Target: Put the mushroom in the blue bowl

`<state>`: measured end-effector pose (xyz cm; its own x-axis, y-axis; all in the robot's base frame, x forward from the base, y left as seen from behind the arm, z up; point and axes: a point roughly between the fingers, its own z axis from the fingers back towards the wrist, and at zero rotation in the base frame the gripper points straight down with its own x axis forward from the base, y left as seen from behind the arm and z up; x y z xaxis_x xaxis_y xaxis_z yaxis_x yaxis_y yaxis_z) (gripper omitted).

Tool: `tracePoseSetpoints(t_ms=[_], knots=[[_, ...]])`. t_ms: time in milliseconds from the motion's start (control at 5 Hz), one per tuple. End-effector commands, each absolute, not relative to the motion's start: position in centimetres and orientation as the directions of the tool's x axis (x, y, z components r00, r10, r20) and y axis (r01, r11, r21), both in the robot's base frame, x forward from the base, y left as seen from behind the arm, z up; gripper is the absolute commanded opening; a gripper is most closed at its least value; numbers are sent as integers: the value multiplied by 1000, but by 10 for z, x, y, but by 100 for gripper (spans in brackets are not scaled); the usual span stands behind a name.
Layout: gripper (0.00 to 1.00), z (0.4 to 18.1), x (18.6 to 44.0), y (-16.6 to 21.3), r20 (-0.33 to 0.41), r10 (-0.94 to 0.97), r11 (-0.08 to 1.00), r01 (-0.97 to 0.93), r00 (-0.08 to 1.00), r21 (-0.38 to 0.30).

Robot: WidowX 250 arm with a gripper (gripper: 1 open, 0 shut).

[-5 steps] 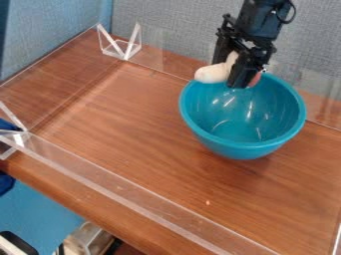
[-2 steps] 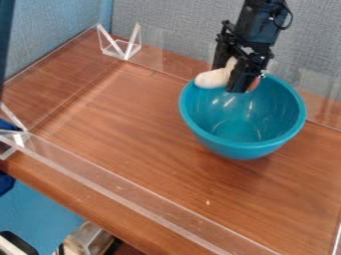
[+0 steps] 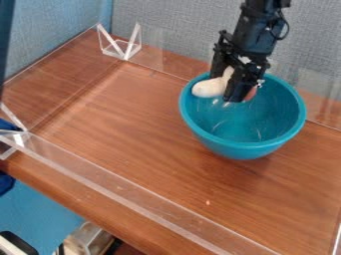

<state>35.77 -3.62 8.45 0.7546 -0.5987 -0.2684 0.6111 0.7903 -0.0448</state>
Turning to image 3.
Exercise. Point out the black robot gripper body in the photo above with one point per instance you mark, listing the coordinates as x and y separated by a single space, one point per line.
253 39

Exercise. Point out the black white device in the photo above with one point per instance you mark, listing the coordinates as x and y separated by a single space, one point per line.
12 245

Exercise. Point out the dark blue vertical post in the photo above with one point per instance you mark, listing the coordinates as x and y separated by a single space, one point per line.
7 9

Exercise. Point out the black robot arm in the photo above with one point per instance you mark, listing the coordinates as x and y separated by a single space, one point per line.
264 8

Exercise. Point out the clear acrylic back barrier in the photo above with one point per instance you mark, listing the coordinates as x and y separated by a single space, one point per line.
319 89

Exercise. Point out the blue plastic bowl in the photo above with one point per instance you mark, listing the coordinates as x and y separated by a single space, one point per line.
244 130

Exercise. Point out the plush brown white mushroom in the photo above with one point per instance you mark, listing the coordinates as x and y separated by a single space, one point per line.
209 88

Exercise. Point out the clear acrylic corner bracket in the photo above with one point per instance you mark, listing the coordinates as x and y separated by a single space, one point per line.
119 48

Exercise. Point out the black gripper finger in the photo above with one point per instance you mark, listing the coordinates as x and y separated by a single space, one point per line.
222 60
241 82

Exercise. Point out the clear acrylic front barrier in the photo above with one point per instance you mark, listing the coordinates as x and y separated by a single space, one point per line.
153 223

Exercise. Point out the grey metal box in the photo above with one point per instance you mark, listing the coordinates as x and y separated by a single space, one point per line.
89 240

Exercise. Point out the clear acrylic barrier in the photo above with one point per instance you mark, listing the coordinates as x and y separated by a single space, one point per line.
319 89
153 223

